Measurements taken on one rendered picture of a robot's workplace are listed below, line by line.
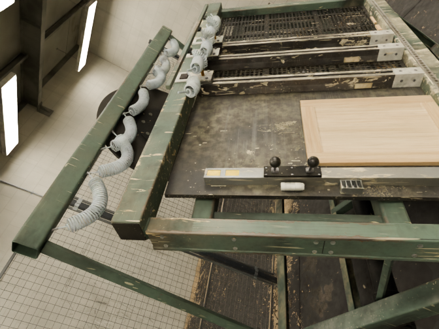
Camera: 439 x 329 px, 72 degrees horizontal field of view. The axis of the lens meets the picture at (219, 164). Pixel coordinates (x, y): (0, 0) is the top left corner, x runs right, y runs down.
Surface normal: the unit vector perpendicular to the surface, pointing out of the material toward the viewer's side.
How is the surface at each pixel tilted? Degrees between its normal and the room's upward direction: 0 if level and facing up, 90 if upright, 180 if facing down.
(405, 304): 0
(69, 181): 90
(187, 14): 90
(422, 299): 0
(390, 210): 55
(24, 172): 90
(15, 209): 90
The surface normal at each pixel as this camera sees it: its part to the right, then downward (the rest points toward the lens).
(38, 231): 0.47, -0.59
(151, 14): -0.16, 0.74
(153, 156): -0.12, -0.72
